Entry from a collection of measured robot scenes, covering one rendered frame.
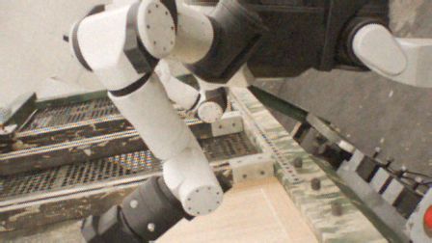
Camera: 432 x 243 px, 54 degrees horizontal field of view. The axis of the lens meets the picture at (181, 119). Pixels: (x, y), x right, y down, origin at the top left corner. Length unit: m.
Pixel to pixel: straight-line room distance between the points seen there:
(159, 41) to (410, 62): 0.73
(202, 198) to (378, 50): 0.60
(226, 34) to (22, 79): 5.86
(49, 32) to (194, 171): 5.89
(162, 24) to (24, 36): 6.00
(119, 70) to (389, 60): 0.72
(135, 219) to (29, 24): 5.92
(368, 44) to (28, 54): 5.78
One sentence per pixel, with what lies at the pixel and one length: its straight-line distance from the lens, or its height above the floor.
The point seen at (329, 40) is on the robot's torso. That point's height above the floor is 1.05.
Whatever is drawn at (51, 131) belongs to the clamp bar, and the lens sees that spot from 2.02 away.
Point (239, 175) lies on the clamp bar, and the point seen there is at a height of 0.99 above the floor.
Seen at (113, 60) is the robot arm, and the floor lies 1.48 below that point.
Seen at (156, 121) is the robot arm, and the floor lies 1.39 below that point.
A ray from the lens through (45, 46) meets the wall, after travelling 6.47.
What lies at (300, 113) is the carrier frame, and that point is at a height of 0.20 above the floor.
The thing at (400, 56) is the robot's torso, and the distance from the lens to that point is 1.11.
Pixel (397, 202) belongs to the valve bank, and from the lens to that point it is 1.12.
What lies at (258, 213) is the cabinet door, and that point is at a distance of 1.17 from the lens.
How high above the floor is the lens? 1.48
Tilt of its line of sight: 12 degrees down
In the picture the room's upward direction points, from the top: 66 degrees counter-clockwise
